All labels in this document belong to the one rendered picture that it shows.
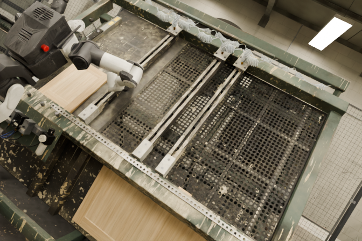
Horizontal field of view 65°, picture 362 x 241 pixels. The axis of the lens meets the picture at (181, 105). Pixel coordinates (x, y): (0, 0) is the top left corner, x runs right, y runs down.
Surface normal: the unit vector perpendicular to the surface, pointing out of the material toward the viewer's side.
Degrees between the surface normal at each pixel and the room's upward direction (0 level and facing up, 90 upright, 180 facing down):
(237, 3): 90
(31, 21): 82
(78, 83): 56
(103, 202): 90
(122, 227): 90
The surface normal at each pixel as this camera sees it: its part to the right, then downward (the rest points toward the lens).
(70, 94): 0.07, -0.58
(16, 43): -0.18, -0.24
